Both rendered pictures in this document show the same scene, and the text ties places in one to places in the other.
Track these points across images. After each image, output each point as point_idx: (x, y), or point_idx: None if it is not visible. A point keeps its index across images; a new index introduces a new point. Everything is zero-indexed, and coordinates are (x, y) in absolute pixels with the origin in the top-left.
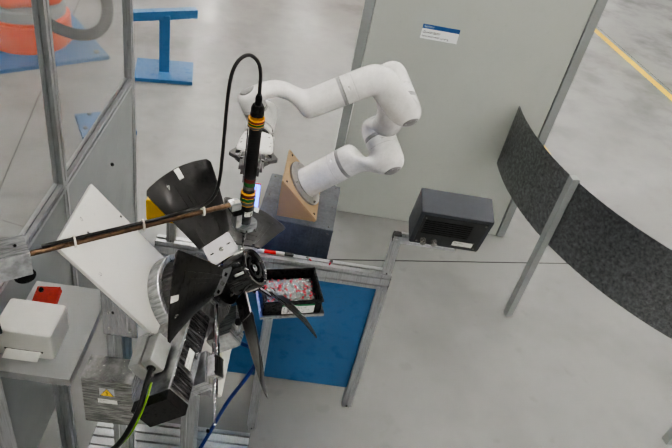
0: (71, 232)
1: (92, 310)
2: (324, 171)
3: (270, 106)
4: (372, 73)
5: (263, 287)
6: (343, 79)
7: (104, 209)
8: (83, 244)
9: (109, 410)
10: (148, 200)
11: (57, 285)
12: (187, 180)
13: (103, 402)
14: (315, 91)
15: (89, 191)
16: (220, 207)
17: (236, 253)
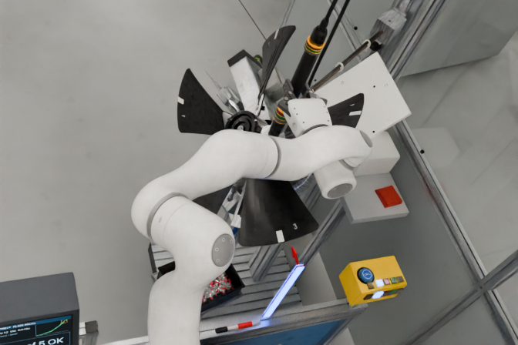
0: (380, 69)
1: (350, 197)
2: None
3: (334, 169)
4: (233, 129)
5: (228, 277)
6: (267, 137)
7: (385, 115)
8: (368, 77)
9: None
10: (391, 256)
11: (392, 212)
12: (344, 116)
13: None
14: (291, 141)
15: (405, 105)
16: (298, 98)
17: (263, 126)
